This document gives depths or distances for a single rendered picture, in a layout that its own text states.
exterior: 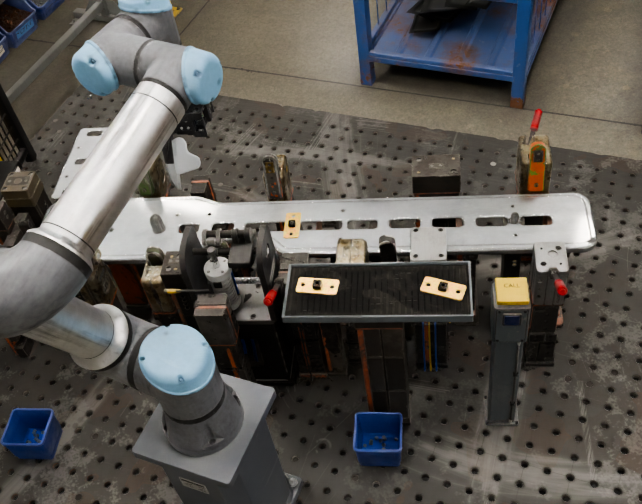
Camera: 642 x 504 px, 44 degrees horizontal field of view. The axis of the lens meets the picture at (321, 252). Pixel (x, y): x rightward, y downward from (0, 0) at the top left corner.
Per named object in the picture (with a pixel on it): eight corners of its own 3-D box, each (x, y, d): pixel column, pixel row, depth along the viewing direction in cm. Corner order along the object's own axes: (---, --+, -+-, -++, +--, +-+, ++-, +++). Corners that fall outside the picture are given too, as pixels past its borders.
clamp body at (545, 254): (554, 333, 200) (571, 236, 173) (560, 371, 192) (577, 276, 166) (515, 333, 201) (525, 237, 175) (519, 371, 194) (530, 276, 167)
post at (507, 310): (515, 397, 189) (529, 280, 157) (518, 426, 184) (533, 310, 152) (483, 397, 190) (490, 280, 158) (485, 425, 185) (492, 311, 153)
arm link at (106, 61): (119, 64, 110) (164, 21, 116) (58, 50, 114) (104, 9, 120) (135, 109, 116) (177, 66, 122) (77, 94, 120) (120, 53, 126)
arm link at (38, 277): (5, 339, 90) (211, 29, 108) (-62, 309, 94) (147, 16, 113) (56, 376, 100) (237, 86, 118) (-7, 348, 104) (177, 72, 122)
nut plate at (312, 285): (339, 280, 160) (339, 276, 159) (336, 295, 157) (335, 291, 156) (299, 277, 162) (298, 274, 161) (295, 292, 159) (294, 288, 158)
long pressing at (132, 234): (586, 186, 193) (587, 181, 191) (600, 256, 178) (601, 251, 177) (51, 202, 213) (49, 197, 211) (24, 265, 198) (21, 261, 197)
